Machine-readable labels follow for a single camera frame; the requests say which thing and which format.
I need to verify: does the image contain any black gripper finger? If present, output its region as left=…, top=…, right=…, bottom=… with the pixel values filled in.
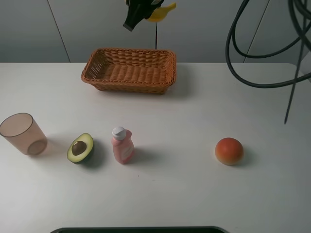
left=123, top=0, right=163, bottom=32

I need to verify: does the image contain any yellow banana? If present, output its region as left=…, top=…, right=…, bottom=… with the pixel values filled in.
left=147, top=2, right=176, bottom=23

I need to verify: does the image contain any brown wicker basket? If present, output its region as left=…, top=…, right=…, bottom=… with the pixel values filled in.
left=81, top=48, right=176, bottom=94

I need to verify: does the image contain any small pink bottle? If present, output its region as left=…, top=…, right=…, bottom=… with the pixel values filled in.
left=111, top=127, right=134, bottom=164

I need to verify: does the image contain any halved avocado with pit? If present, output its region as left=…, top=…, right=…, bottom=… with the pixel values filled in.
left=67, top=133, right=94, bottom=164

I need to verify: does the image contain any translucent pink plastic cup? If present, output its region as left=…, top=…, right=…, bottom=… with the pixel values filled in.
left=0, top=113, right=48, bottom=156

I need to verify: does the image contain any orange red peach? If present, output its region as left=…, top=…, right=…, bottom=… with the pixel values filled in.
left=215, top=137, right=244, bottom=166

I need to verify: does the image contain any black tray edge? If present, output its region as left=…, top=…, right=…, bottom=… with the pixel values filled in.
left=52, top=226, right=228, bottom=233

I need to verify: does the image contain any thick black cable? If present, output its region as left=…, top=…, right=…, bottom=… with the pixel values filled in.
left=225, top=0, right=311, bottom=88

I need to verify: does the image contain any thin black cable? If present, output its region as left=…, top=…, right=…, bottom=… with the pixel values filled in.
left=284, top=0, right=311, bottom=125

